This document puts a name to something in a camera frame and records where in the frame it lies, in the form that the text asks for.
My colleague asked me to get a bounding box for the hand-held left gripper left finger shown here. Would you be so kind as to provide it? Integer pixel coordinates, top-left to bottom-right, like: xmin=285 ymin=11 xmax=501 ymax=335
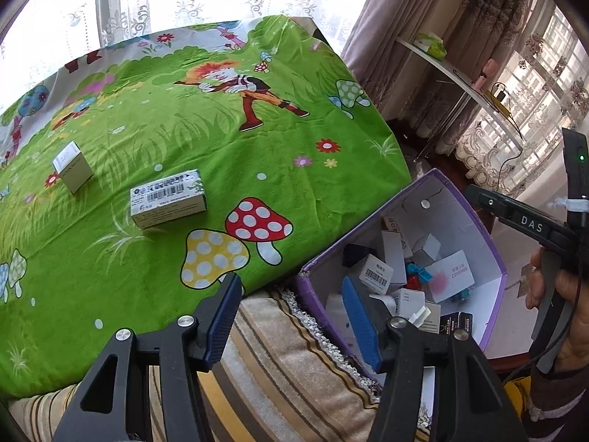
xmin=50 ymin=273 xmax=243 ymax=442

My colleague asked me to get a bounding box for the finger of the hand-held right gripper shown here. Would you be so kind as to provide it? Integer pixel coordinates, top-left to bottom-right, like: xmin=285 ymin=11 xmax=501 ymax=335
xmin=465 ymin=184 xmax=523 ymax=224

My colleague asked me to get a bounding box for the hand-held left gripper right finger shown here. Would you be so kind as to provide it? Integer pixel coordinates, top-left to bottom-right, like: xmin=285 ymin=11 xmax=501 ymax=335
xmin=341 ymin=277 xmax=523 ymax=442

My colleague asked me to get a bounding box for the purple cardboard box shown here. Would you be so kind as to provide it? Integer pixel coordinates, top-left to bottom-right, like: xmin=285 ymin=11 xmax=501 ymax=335
xmin=294 ymin=168 xmax=508 ymax=429

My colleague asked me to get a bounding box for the small printed carton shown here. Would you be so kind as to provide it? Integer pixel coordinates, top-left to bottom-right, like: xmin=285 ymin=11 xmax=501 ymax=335
xmin=391 ymin=288 xmax=426 ymax=320
xmin=359 ymin=253 xmax=394 ymax=293

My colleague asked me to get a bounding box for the dark blue small box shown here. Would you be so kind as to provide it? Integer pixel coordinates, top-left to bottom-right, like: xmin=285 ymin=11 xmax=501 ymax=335
xmin=343 ymin=243 xmax=378 ymax=268

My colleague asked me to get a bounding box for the silver white small carton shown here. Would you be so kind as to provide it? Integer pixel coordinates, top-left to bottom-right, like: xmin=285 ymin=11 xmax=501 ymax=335
xmin=412 ymin=235 xmax=442 ymax=263

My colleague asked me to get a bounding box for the tall white carton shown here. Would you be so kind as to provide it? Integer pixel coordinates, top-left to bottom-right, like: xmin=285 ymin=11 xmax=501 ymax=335
xmin=382 ymin=230 xmax=408 ymax=281

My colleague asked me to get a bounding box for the black carton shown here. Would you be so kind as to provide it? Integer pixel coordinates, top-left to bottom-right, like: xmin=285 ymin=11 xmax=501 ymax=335
xmin=439 ymin=312 xmax=475 ymax=337

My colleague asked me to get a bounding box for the person's right forearm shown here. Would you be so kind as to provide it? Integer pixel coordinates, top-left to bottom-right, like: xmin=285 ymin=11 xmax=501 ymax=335
xmin=525 ymin=364 xmax=589 ymax=442

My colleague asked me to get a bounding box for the person's right hand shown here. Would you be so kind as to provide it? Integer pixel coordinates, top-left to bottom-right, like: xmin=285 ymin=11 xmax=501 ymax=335
xmin=529 ymin=248 xmax=589 ymax=371

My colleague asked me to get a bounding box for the striped plush cushion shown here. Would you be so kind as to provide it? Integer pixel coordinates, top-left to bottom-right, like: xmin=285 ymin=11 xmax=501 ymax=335
xmin=7 ymin=285 xmax=438 ymax=442

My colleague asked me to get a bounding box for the yellow black gadget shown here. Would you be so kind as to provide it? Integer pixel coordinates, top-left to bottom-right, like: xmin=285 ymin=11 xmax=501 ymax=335
xmin=485 ymin=82 xmax=514 ymax=116

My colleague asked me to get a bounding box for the pink item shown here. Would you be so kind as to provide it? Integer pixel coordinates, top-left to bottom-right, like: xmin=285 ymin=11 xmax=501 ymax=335
xmin=474 ymin=59 xmax=498 ymax=89

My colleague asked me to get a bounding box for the beige embroidered lace curtain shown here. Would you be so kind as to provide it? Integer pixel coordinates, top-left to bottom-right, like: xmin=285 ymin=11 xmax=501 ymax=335
xmin=405 ymin=0 xmax=589 ymax=203

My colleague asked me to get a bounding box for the green white medicine box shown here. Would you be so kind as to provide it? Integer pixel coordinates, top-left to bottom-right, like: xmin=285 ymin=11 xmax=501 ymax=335
xmin=130 ymin=169 xmax=208 ymax=229

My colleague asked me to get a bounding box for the green tissue pack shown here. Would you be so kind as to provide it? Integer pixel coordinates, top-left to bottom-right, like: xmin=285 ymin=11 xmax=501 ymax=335
xmin=413 ymin=32 xmax=448 ymax=60

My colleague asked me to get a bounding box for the yellow object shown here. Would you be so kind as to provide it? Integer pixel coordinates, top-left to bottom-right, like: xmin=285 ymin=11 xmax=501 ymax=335
xmin=504 ymin=375 xmax=532 ymax=442

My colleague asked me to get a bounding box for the green cartoon printed cloth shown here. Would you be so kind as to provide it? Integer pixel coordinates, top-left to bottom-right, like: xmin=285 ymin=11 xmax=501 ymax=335
xmin=0 ymin=15 xmax=412 ymax=399

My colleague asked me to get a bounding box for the small white cube box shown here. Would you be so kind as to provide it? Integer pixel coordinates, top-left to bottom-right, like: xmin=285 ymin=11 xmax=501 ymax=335
xmin=52 ymin=142 xmax=95 ymax=194

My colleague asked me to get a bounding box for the mauve curtain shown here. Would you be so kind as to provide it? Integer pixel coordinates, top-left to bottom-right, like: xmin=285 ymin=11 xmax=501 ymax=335
xmin=341 ymin=0 xmax=544 ymax=134

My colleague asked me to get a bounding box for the white lace curtain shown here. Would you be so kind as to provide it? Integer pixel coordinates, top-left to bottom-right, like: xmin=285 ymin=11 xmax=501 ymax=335
xmin=0 ymin=0 xmax=382 ymax=102

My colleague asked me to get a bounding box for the white wall shelf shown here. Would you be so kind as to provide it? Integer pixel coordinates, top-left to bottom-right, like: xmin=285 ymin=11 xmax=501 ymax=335
xmin=396 ymin=37 xmax=528 ymax=152

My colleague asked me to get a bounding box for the white window frame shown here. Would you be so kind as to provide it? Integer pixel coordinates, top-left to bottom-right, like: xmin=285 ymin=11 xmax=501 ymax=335
xmin=96 ymin=0 xmax=121 ymax=47

